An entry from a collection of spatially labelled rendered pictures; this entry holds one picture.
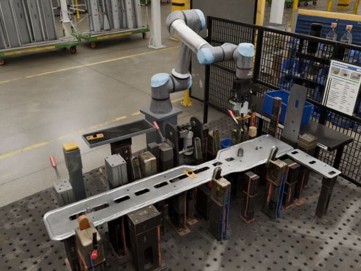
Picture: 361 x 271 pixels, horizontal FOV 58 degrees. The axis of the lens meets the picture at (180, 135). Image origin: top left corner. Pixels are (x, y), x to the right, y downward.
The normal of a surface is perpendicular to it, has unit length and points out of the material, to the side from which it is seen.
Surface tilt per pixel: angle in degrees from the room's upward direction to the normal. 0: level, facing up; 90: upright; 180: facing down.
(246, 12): 91
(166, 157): 90
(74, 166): 90
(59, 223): 0
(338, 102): 90
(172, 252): 0
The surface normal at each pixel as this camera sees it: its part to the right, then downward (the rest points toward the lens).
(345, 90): -0.84, 0.25
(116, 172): 0.54, 0.39
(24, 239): 0.00, -0.88
